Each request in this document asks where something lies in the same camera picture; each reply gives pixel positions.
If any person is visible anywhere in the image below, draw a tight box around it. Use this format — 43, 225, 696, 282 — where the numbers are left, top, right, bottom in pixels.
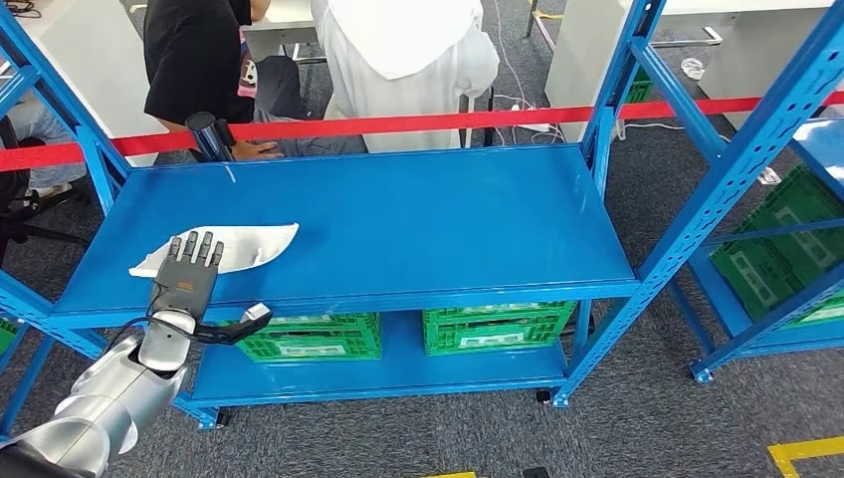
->
0, 92, 87, 199
310, 0, 501, 154
143, 0, 367, 163

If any white curved plastic part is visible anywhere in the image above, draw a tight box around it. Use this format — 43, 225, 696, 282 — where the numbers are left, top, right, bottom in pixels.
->
128, 222, 300, 279

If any black office chair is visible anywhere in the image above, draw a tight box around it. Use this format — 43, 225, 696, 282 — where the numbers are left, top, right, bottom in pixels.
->
0, 119, 91, 265

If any chrome stanchion post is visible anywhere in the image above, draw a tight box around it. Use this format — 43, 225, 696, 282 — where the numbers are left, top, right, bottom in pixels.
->
185, 112, 237, 163

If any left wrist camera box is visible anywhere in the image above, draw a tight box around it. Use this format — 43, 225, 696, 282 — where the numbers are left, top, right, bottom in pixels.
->
196, 303, 274, 347

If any steel table frame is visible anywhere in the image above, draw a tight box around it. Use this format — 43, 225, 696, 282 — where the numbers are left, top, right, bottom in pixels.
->
652, 26, 725, 49

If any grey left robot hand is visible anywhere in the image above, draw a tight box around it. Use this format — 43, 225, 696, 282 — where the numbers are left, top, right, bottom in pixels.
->
151, 230, 226, 320

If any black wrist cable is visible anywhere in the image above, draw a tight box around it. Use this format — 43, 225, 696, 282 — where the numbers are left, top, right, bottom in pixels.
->
102, 318, 199, 358

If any red barrier belt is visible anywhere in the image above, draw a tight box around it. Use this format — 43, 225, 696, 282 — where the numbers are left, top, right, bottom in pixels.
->
0, 91, 844, 174

